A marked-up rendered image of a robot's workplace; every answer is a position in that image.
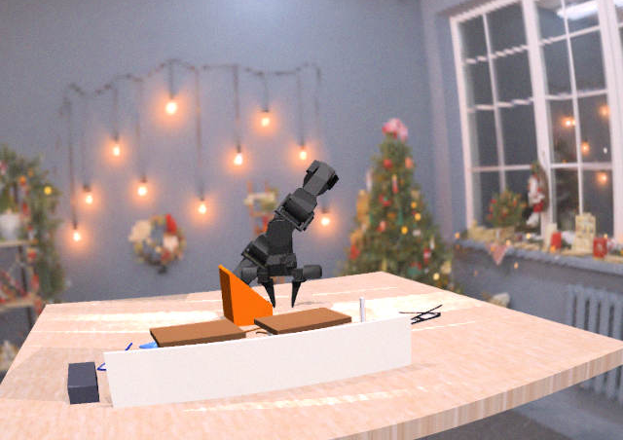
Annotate grey flat rectangular panel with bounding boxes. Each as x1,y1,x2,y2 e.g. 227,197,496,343
104,314,412,408

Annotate black-framed glasses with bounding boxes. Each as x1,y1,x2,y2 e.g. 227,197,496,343
399,305,443,324

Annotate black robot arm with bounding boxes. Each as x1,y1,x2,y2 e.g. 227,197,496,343
229,160,339,288

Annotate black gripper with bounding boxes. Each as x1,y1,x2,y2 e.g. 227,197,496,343
241,243,322,309

